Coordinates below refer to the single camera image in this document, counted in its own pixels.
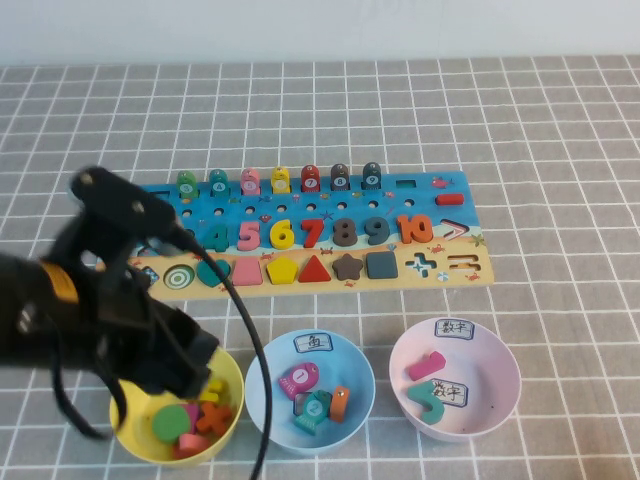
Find brown wooden star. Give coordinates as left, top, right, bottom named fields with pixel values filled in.
left=331, top=252, right=366, bottom=283

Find orange wooden number ten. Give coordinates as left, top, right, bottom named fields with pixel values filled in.
left=395, top=213, right=434, bottom=245

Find pink wooden number five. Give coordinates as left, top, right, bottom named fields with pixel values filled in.
left=236, top=221, right=265, bottom=253

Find yellow wooden equals sign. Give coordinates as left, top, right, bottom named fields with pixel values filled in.
left=199, top=378, right=229, bottom=404

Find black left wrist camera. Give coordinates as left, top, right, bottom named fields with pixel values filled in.
left=69, top=166, right=180, bottom=242

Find orange wooden fish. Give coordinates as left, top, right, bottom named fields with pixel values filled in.
left=328, top=384, right=350, bottom=424

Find brown fish peg eight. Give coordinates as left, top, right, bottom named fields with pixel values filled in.
left=329, top=163, right=351, bottom=193

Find dark blue fish peg nine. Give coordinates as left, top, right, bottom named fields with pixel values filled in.
left=361, top=161, right=383, bottom=191

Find pink fish peg five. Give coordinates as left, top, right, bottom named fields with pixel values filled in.
left=239, top=167, right=262, bottom=197

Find yellow fish peg six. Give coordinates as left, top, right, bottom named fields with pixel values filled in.
left=270, top=165, right=293, bottom=196

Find red fish peg seven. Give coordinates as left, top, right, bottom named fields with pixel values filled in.
left=300, top=164, right=322, bottom=194

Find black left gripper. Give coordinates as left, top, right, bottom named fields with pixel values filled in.
left=79, top=267, right=221, bottom=401

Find grey checked tablecloth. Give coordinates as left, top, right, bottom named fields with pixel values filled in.
left=0, top=54, right=640, bottom=480

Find red wooden number seven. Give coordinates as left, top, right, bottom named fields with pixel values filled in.
left=299, top=218, right=327, bottom=250

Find orange wooden cross sign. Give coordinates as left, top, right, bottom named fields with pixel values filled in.
left=194, top=402, right=234, bottom=435

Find dark grey wooden square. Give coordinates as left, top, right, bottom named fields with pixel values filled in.
left=365, top=250, right=400, bottom=281

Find yellow wooden pentagon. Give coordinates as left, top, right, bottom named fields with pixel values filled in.
left=265, top=256, right=301, bottom=286

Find teal wooden heart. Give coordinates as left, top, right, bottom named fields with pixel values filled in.
left=195, top=259, right=234, bottom=290

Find light blue plastic bowl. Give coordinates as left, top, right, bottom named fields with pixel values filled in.
left=243, top=328, right=376, bottom=456

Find salmon red wooden piece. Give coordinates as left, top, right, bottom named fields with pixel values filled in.
left=172, top=432, right=211, bottom=460

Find green number five piece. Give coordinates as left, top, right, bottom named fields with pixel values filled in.
left=405, top=382, right=446, bottom=425

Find teal fish peg four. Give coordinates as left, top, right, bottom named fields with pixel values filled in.
left=208, top=168, right=231, bottom=200

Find pink wooden trapezoid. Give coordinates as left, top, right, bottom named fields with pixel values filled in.
left=232, top=258, right=265, bottom=288

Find white handwritten paper label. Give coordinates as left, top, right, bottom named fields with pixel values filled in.
left=434, top=318, right=475, bottom=340
left=428, top=378, right=470, bottom=407
left=293, top=333, right=334, bottom=354

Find green fish peg three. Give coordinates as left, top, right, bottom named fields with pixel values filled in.
left=175, top=170, right=199, bottom=201

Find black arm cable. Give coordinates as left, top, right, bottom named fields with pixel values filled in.
left=51, top=367, right=114, bottom=441

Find dark grey wooden number nine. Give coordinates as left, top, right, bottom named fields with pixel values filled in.
left=363, top=216, right=392, bottom=247

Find brown wooden number eight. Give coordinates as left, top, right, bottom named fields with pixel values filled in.
left=332, top=218, right=361, bottom=249

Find magenta wooden number one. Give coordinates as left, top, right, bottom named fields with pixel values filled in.
left=408, top=350, right=447, bottom=381

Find yellow wooden number six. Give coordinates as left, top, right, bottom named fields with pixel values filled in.
left=268, top=219, right=297, bottom=251

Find colourful wooden puzzle board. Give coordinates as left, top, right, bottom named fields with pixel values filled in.
left=94, top=170, right=496, bottom=302

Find teal wooden fish two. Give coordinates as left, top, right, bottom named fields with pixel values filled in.
left=293, top=389, right=334, bottom=437

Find magenta wooden fish one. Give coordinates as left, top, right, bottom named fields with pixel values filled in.
left=277, top=362, right=321, bottom=401

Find yellow plastic bowl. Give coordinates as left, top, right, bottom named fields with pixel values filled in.
left=108, top=347, right=246, bottom=467

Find black camera cable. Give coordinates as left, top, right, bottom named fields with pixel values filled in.
left=169, top=224, right=275, bottom=480

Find red wooden triangle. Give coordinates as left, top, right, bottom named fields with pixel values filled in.
left=298, top=254, right=334, bottom=284

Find green wooden circle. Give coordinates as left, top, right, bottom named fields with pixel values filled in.
left=151, top=404, right=194, bottom=445

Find magenta wooden shape piece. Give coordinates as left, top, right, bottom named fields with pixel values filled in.
left=182, top=403, right=204, bottom=431

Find teal wooden number four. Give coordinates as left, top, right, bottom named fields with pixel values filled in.
left=201, top=224, right=231, bottom=254

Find pale pink plastic bowl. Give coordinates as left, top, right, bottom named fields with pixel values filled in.
left=388, top=316, right=523, bottom=445

